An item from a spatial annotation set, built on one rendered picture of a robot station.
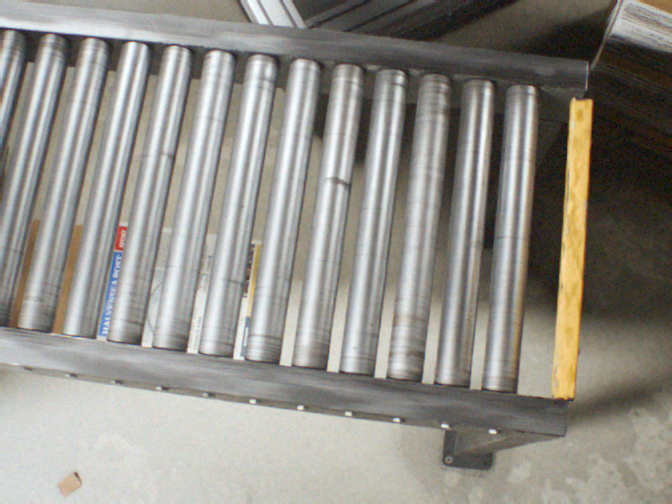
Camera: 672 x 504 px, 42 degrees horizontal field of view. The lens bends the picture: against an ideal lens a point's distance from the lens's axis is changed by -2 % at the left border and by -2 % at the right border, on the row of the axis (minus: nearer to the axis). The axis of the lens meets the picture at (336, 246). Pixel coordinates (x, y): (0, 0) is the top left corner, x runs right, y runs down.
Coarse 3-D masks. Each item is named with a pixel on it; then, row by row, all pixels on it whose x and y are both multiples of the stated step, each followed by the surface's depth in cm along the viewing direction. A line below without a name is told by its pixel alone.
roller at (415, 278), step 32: (448, 96) 130; (416, 128) 130; (448, 128) 130; (416, 160) 128; (416, 192) 126; (416, 224) 125; (416, 256) 123; (416, 288) 122; (416, 320) 121; (416, 352) 120
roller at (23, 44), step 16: (16, 32) 133; (0, 48) 133; (16, 48) 133; (0, 64) 132; (16, 64) 133; (0, 80) 131; (16, 80) 133; (0, 96) 131; (16, 96) 133; (0, 112) 130; (0, 128) 130; (0, 144) 130; (0, 160) 130; (0, 176) 131
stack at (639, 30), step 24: (624, 0) 168; (624, 24) 162; (648, 24) 159; (600, 48) 182; (624, 48) 170; (648, 48) 166; (600, 72) 183; (624, 72) 178; (600, 96) 191; (624, 96) 187; (648, 96) 183; (600, 120) 199; (648, 120) 191; (600, 144) 210; (624, 144) 210; (648, 144) 199; (648, 168) 210
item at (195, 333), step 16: (160, 240) 206; (208, 240) 206; (256, 240) 206; (160, 256) 205; (208, 256) 205; (256, 256) 205; (112, 272) 205; (160, 272) 204; (208, 272) 204; (256, 272) 204; (112, 288) 204; (160, 288) 203; (192, 320) 201; (240, 320) 201; (144, 336) 201; (192, 336) 200; (240, 336) 200; (192, 352) 200; (240, 352) 199
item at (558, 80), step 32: (0, 0) 135; (0, 32) 135; (32, 32) 134; (64, 32) 133; (96, 32) 133; (128, 32) 133; (160, 32) 133; (192, 32) 133; (224, 32) 133; (256, 32) 133; (288, 32) 132; (320, 32) 132; (160, 64) 140; (288, 64) 134; (320, 64) 133; (352, 64) 131; (384, 64) 131; (416, 64) 131; (448, 64) 131; (480, 64) 131; (512, 64) 130; (544, 64) 130; (576, 64) 130; (416, 96) 139; (544, 96) 133; (576, 96) 131
